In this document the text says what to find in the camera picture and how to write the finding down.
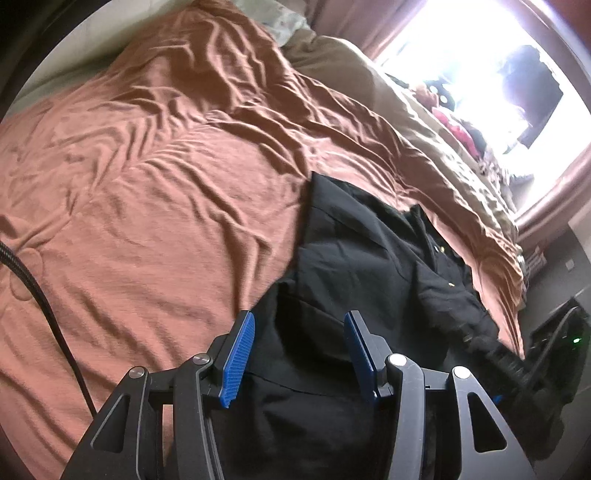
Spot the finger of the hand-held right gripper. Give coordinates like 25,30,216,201
464,335,508,371

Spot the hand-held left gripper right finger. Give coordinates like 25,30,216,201
344,310,539,480

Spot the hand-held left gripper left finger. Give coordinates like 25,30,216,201
60,310,256,480

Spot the black jacket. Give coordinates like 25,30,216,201
217,171,573,480

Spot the colourful clothes pile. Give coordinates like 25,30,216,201
411,78,511,185

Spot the pink blanket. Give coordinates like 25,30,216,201
0,0,527,480

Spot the dark rectangular object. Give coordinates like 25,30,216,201
501,45,565,149

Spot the beige duvet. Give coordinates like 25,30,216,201
281,34,525,259

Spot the floral pillow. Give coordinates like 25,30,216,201
231,0,311,48

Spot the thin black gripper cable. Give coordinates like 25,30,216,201
531,307,580,386

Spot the thick black cable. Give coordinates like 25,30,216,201
0,240,99,416

